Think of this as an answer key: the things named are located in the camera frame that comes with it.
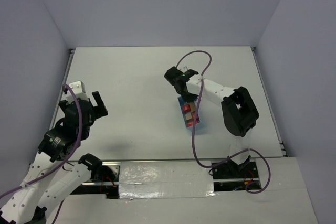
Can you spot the blue plastic box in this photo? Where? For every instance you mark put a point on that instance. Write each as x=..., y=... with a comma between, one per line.
x=181, y=103

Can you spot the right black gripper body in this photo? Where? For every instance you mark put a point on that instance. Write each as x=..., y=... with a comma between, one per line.
x=187, y=97

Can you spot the natural wood cube with windows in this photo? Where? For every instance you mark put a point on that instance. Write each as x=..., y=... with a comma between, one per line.
x=188, y=116

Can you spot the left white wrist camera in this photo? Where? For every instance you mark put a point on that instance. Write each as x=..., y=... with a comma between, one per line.
x=78, y=89

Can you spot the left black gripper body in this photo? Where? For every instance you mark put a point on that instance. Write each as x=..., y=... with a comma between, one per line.
x=94, y=111

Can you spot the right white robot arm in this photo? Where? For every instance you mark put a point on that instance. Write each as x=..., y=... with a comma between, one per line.
x=238, y=109

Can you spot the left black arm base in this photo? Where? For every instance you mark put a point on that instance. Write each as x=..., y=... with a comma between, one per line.
x=105, y=182

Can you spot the natural wood flat block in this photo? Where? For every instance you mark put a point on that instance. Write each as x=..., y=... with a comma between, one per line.
x=192, y=107

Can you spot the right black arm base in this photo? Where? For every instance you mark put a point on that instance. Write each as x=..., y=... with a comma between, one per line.
x=232, y=177

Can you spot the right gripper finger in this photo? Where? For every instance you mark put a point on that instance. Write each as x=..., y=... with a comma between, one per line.
x=182, y=90
x=191, y=97

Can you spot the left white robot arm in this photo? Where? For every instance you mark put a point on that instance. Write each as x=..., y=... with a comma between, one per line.
x=35, y=199

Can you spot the silver foil tape sheet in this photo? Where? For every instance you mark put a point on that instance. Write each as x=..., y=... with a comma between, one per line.
x=172, y=179

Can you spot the red cube with window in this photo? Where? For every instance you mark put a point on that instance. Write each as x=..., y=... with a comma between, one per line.
x=186, y=108

